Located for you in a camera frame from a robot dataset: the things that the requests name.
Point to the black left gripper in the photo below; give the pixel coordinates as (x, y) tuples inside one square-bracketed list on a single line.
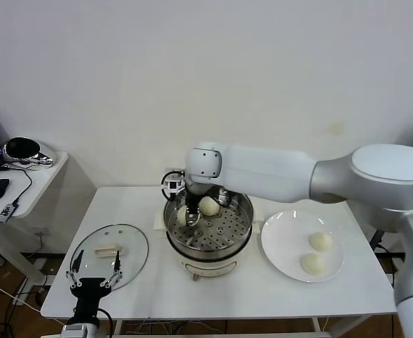
[(88, 287)]

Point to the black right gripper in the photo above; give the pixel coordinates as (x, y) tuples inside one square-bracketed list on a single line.
[(193, 197)]

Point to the white steamed baozi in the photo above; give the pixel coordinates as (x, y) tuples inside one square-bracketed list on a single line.
[(321, 242), (312, 264), (210, 207), (182, 216)]

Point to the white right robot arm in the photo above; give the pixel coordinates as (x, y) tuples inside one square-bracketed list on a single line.
[(263, 172)]

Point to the perforated steel steamer basket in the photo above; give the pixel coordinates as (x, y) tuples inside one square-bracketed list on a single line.
[(224, 232)]

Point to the round white plate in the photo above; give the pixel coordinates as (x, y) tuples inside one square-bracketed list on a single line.
[(284, 246)]

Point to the white side table with mouse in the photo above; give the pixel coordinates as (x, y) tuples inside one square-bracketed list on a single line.
[(51, 183)]

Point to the small grey USB hub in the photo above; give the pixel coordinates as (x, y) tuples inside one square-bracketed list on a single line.
[(6, 212)]

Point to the shiny chrome headset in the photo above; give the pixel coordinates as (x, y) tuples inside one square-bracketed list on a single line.
[(23, 149)]

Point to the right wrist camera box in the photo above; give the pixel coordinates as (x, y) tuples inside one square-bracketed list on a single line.
[(171, 185)]

